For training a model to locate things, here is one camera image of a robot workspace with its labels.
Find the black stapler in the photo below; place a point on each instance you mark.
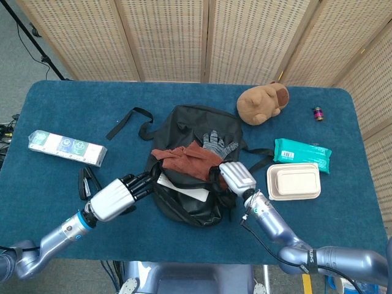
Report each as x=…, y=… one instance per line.
x=83, y=183

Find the black backpack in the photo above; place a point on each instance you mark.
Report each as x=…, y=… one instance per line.
x=196, y=122

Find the large beige pulp food tray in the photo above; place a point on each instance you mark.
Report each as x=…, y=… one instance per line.
x=271, y=190

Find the rust brown cloth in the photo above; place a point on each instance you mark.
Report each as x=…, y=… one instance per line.
x=186, y=160

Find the blue carpet table cover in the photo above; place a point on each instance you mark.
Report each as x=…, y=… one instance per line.
x=76, y=101

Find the white spiral notebook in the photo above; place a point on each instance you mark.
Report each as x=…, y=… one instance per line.
x=196, y=195

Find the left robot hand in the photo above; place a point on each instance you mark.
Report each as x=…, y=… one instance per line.
x=110, y=199

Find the wicker folding screen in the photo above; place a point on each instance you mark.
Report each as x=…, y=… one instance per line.
x=168, y=36

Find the grey knit glove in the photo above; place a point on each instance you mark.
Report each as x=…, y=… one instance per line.
x=216, y=142

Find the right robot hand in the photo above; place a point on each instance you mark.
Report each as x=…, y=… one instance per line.
x=239, y=177

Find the colourful thread spool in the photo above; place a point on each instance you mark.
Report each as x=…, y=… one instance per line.
x=318, y=114

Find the blue-grey robot torso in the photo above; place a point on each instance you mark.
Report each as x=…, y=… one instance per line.
x=190, y=275

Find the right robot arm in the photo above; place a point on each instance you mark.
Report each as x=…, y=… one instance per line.
x=275, y=223

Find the brown plush capybara toy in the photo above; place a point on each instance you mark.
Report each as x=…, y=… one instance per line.
x=260, y=104

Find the black tripod stand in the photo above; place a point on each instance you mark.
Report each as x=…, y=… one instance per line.
x=43, y=58

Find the long snack box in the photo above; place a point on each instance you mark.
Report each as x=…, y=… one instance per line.
x=67, y=147

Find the teal wet wipes pack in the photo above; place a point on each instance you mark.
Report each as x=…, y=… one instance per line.
x=300, y=151

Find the small beige pulp food box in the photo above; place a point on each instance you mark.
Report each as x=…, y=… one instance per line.
x=295, y=182

